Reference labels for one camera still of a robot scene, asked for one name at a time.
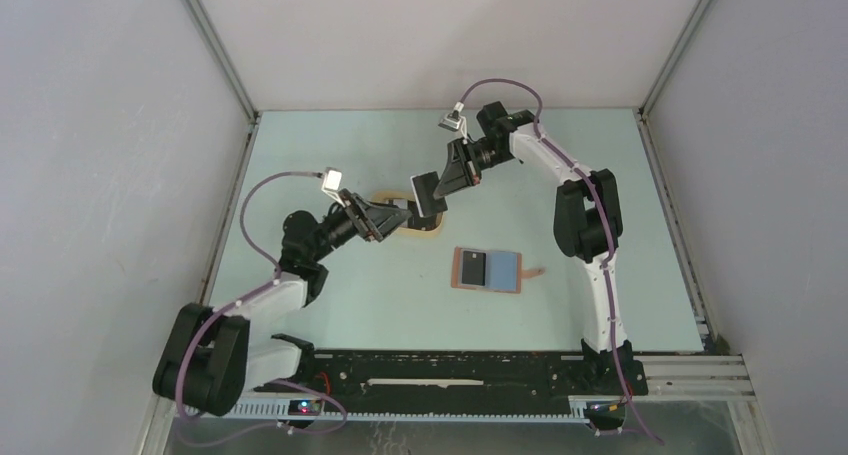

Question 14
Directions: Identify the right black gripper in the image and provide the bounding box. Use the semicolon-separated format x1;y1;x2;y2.
433;138;515;200

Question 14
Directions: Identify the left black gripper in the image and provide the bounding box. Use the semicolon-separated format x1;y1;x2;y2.
310;189;410;262

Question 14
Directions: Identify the beige oval card tray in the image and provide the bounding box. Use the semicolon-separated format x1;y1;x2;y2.
369;190;444;238

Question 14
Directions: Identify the black credit card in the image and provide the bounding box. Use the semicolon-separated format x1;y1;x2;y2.
459;250;487;287

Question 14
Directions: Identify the brown leather card holder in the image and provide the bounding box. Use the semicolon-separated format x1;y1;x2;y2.
450;247;546;294

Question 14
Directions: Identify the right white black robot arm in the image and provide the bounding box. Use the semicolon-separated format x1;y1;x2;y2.
412;102;631;393

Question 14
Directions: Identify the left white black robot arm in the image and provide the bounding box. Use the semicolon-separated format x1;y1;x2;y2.
152;189;412;416

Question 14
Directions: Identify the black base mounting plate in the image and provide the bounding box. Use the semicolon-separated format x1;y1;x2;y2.
289;350;648;416

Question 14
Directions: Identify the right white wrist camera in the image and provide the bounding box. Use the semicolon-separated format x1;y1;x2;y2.
438;110;468;139

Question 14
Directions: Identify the aluminium frame rail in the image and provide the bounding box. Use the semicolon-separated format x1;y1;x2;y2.
152;352;757;427

